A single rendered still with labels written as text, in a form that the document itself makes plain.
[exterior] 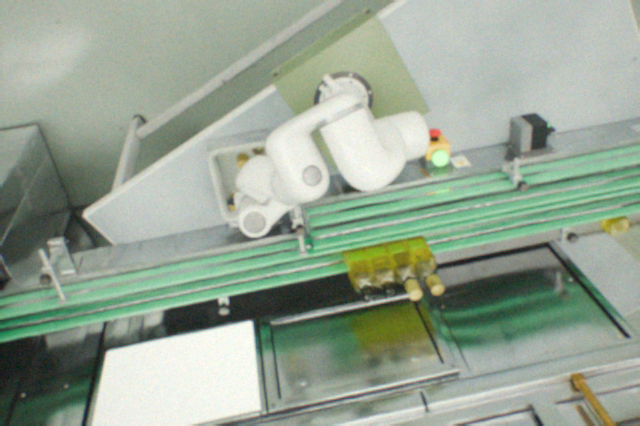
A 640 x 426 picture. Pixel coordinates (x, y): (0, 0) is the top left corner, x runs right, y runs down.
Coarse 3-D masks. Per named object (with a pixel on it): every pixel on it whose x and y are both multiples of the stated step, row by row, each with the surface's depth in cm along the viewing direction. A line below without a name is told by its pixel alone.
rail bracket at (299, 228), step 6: (294, 210) 155; (294, 216) 156; (300, 216) 156; (294, 222) 156; (300, 222) 155; (294, 228) 153; (300, 228) 152; (300, 234) 153; (300, 240) 160; (300, 246) 161; (300, 252) 162; (306, 252) 161
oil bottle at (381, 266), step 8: (368, 248) 164; (376, 248) 163; (384, 248) 163; (368, 256) 161; (376, 256) 160; (384, 256) 160; (376, 264) 157; (384, 264) 157; (376, 272) 155; (384, 272) 155; (392, 272) 155; (376, 280) 155; (392, 280) 155
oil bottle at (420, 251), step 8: (408, 240) 165; (416, 240) 164; (424, 240) 164; (408, 248) 163; (416, 248) 161; (424, 248) 161; (416, 256) 158; (424, 256) 158; (432, 256) 158; (416, 264) 157; (424, 264) 155; (432, 264) 155; (416, 272) 158; (424, 272) 155
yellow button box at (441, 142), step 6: (438, 138) 170; (444, 138) 171; (432, 144) 168; (438, 144) 168; (444, 144) 168; (432, 150) 168; (420, 156) 175; (426, 156) 169; (426, 162) 170; (432, 162) 170
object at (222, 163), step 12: (252, 144) 156; (264, 144) 157; (216, 156) 164; (228, 156) 164; (252, 156) 166; (216, 168) 162; (228, 168) 166; (216, 180) 160; (228, 180) 168; (216, 192) 162; (228, 192) 170; (228, 204) 171; (228, 216) 167
